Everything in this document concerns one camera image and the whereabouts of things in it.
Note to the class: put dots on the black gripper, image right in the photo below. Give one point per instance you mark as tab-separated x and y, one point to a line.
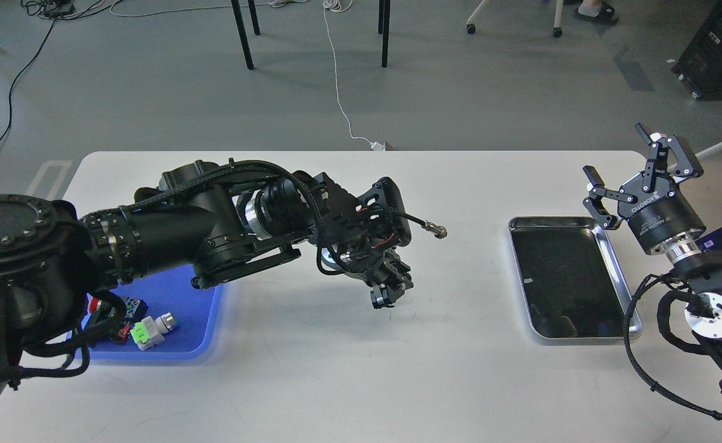
651	202

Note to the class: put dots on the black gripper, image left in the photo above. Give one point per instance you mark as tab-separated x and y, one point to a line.
383	270

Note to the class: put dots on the black robot arm, image left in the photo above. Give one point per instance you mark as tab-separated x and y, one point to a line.
58	271

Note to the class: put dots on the silver metal tray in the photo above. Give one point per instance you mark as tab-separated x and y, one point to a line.
572	283

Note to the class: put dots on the person's sandaled foot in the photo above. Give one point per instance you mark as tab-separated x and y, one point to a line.
597	12

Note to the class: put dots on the white office chair base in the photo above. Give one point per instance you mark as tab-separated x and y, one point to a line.
510	16

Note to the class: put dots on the white green connector switch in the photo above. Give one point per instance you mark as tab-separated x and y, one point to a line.
150	332

